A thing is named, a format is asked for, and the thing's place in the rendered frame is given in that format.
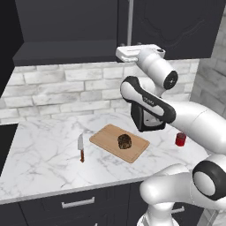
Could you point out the dark upper cabinet door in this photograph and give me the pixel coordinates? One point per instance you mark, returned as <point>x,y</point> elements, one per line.
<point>182,26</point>

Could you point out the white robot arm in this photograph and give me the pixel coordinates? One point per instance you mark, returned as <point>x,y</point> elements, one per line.
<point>191,117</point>

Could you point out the dark drawer front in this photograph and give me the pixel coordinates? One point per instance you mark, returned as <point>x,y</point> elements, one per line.
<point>88,212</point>

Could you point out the wooden cutting board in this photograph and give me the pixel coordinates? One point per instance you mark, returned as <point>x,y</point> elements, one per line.
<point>110,138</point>

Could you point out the dark brown bread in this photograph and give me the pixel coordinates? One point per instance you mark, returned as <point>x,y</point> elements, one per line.
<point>124,141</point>

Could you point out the dark upper cabinet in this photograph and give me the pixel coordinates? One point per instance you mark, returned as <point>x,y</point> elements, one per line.
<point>64,29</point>

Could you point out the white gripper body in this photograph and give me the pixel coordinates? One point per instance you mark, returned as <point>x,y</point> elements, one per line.
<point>129,53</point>

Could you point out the black hob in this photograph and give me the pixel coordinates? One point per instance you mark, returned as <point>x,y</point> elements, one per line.
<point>6,147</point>

